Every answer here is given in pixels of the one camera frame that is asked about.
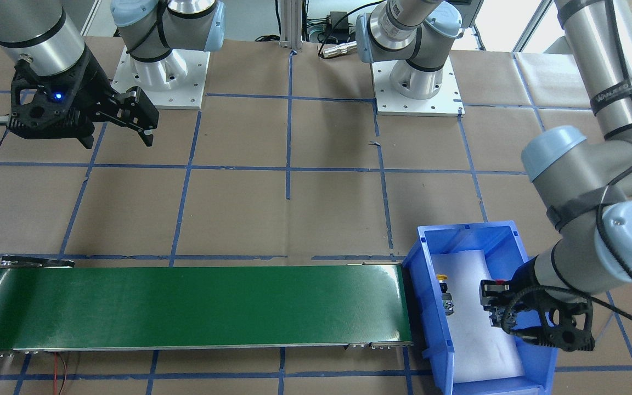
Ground blue plastic bin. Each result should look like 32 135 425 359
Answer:
402 221 560 395

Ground silver cylindrical connector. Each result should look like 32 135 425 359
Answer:
319 42 358 59

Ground green conveyor belt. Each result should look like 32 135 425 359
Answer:
0 257 413 353

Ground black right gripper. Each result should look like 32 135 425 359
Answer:
74 47 160 150

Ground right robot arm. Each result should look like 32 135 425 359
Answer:
0 1 225 149

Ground black power adapter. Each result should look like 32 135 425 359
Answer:
327 11 349 32

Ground yellow mushroom push button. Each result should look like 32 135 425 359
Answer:
436 274 454 317

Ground red black conveyor wires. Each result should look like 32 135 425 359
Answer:
53 352 70 395

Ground aluminium frame post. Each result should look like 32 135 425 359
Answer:
278 1 305 53

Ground white foam pad bin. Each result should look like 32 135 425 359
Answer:
432 250 524 384

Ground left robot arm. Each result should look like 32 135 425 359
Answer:
510 1 632 306

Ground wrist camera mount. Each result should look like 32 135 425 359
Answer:
501 285 595 352
0 59 94 140

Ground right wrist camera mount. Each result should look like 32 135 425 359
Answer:
0 59 94 140

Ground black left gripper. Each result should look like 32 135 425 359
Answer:
479 258 539 330

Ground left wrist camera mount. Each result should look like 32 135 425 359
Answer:
501 285 595 352

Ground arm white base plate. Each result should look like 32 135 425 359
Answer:
112 49 211 110
371 58 466 117

